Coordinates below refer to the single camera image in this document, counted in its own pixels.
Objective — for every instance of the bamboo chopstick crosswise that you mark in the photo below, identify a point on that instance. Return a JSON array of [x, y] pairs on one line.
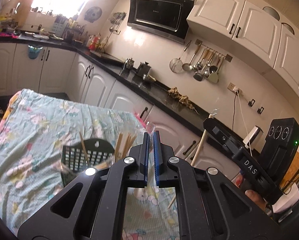
[[171, 202]]

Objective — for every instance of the white charger with cable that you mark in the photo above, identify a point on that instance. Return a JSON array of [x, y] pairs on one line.
[[253, 137]]

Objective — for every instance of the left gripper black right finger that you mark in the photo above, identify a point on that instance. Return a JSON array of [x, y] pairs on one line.
[[164, 176]]

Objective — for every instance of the person's right hand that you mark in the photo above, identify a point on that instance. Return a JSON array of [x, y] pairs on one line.
[[254, 196]]

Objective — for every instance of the bamboo chopstick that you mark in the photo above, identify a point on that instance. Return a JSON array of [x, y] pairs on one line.
[[84, 149]]

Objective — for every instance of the Hello Kitty patterned tablecloth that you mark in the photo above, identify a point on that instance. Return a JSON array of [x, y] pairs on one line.
[[33, 131]]

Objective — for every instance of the wall ventilation fan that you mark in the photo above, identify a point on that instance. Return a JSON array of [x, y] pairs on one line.
[[93, 14]]

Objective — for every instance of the black steel kettle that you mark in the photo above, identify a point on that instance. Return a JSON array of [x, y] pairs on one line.
[[143, 69]]

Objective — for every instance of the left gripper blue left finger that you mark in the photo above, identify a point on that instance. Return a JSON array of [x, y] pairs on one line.
[[138, 178]]

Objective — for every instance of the dark green utensil caddy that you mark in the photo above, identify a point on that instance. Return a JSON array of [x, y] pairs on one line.
[[78, 157]]

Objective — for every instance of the steel ladle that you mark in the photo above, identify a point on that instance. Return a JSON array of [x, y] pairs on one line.
[[188, 66]]

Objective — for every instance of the dried ginger pile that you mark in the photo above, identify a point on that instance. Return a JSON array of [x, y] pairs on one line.
[[183, 99]]

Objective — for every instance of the bundle of chopsticks in caddy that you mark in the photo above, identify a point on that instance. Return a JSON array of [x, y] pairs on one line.
[[123, 145]]

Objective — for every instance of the red condiment bottles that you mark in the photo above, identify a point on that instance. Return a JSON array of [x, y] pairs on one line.
[[97, 43]]

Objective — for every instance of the white upper cabinets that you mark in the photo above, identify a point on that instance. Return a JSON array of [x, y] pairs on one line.
[[252, 35]]

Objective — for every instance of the blue hanging bin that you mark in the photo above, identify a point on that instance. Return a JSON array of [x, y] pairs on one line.
[[33, 51]]

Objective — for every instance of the wire skimmer strainer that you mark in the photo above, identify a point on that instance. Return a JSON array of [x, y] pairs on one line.
[[175, 64]]

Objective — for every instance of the small steel teapot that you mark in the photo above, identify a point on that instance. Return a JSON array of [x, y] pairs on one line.
[[129, 64]]

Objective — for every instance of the black range hood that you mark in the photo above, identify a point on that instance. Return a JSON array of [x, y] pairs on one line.
[[165, 18]]

